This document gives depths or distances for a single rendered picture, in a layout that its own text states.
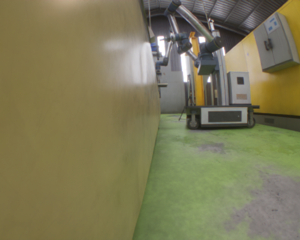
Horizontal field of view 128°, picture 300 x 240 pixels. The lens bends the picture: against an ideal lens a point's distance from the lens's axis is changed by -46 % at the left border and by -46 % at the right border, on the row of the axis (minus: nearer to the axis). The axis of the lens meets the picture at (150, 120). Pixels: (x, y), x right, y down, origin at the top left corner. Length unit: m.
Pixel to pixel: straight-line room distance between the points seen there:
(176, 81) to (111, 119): 8.12
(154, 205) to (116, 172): 0.34
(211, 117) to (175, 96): 6.24
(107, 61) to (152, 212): 0.43
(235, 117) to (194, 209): 1.70
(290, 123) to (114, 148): 2.30
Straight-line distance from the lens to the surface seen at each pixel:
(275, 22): 2.37
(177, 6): 2.19
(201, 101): 5.96
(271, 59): 2.35
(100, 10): 0.16
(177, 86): 8.16
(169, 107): 8.00
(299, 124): 2.24
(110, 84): 0.15
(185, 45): 1.89
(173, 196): 0.53
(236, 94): 2.27
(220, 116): 1.96
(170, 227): 0.42
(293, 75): 2.31
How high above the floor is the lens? 0.32
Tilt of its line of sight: 5 degrees down
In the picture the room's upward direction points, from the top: 2 degrees counter-clockwise
